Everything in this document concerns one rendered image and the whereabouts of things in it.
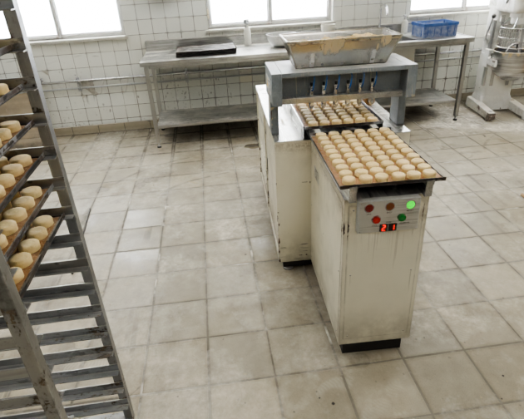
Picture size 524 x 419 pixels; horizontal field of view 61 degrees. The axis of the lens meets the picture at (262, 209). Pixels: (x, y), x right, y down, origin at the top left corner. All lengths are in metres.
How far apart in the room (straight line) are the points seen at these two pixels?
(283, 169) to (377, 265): 0.77
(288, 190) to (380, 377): 1.03
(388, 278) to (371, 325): 0.26
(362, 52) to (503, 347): 1.56
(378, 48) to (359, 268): 1.08
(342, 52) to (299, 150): 0.52
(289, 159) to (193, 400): 1.25
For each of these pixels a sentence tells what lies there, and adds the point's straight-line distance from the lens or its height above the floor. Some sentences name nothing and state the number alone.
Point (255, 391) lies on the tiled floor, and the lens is 2.12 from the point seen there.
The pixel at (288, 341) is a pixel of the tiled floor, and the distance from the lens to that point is 2.31.
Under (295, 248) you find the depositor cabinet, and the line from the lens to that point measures 2.63.
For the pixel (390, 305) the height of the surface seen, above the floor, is 0.29.
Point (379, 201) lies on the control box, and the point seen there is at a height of 0.84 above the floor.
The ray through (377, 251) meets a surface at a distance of 1.89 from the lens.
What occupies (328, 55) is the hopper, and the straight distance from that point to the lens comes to 2.32.
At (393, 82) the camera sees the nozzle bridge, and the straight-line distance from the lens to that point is 2.47.
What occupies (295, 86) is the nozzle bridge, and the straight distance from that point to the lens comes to 2.34.
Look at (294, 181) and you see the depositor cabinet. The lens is 2.42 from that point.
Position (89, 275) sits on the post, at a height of 0.82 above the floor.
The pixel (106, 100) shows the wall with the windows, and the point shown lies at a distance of 5.59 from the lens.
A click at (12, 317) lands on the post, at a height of 1.05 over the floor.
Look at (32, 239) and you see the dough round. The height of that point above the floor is 1.06.
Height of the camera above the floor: 1.63
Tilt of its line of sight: 29 degrees down
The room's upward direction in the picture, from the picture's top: 3 degrees counter-clockwise
